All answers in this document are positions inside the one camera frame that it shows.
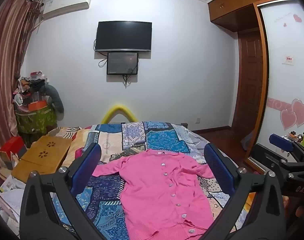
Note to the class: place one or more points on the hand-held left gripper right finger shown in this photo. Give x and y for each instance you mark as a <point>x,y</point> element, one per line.
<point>217,166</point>

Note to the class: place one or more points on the brown striped curtain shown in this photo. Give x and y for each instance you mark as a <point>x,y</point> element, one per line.
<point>6,55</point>

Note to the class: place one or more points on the pink button cardigan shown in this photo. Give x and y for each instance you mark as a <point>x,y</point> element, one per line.
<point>162,192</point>

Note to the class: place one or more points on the yellow foam tube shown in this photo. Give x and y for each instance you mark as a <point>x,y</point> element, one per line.
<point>117,106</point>

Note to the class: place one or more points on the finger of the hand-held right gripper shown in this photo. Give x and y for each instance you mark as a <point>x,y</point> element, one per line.
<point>279,140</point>
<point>269,155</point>

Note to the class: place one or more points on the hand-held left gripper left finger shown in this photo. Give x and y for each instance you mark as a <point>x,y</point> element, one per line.
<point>90,165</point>

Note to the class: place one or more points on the red box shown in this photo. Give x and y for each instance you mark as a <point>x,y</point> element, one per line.
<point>14,143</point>

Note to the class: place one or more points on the grey plush toy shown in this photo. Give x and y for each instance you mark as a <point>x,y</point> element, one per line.
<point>55,97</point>

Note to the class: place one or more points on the dark blue cloth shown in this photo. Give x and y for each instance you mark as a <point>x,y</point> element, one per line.
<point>247,142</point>

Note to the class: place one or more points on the white air conditioner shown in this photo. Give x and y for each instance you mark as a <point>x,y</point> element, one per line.
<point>67,3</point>

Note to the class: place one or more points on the person's right hand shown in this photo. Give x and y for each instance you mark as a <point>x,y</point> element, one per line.
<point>301,212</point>

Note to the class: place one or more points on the black wall television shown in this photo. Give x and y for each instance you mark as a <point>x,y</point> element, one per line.
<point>123,36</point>

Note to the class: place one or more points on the dark wooden bed frame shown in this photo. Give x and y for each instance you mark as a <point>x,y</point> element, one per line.
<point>184,125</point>

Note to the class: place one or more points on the wooden folding lap desk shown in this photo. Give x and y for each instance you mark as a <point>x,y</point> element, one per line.
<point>41,160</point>

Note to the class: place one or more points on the red white door sticker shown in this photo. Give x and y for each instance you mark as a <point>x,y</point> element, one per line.
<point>289,60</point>

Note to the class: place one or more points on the wooden overhead cabinet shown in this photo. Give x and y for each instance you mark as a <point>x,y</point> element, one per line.
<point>232,7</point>

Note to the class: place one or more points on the orange box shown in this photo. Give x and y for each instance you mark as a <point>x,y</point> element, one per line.
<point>37,106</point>

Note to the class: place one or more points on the pile of mixed clothes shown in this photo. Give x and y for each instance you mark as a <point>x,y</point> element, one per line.
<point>29,87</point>

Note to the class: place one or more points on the grey checked sheet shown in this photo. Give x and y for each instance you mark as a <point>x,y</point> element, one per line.
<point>199,140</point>

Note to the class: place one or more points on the brown wooden door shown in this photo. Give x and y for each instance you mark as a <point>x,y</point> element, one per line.
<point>251,80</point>

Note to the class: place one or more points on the peach patterned quilt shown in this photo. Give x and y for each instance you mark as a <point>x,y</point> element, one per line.
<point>79,140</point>

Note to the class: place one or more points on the blue patchwork bed sheet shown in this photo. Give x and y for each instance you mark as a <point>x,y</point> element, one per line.
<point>164,137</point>

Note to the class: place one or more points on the small black wall monitor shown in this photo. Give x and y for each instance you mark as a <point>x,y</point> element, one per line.
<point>122,63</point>

